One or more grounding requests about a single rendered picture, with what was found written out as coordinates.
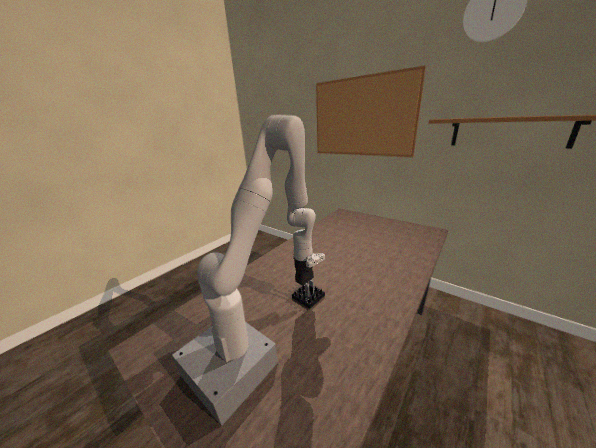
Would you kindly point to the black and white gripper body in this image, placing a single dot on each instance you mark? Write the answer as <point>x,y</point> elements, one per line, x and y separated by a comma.
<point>304,259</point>

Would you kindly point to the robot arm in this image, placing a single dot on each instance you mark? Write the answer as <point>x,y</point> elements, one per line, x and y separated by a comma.
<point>224,273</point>

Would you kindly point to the black knob box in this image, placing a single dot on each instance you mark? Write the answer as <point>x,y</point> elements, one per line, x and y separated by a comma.
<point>309,302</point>

